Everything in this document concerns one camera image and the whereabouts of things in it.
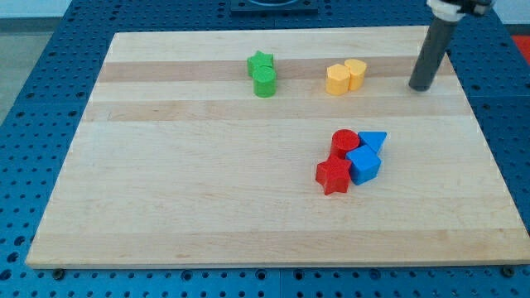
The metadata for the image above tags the blue triangle block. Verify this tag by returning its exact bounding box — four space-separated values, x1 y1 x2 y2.
358 131 388 154

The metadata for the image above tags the green star block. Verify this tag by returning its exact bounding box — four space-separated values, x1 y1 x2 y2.
247 50 274 77

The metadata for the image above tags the yellow hexagon block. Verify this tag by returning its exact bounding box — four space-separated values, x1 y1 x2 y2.
325 64 350 95

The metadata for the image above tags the wooden board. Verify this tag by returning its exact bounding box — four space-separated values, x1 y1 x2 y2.
26 26 529 269

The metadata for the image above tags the green cylinder block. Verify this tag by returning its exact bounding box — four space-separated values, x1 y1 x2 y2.
253 66 277 98

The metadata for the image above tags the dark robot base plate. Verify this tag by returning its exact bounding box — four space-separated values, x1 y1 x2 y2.
230 0 319 15

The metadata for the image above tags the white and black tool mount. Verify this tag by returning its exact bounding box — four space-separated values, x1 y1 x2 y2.
426 0 495 22

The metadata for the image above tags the blue cube block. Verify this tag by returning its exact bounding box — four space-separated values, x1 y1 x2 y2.
345 145 382 185

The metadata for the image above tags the red star block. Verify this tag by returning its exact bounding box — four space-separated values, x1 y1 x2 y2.
316 155 352 195

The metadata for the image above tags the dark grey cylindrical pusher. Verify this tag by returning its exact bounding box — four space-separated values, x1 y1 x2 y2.
408 17 458 92

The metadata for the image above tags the red cylinder block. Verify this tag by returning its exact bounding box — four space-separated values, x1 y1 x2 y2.
330 129 360 159

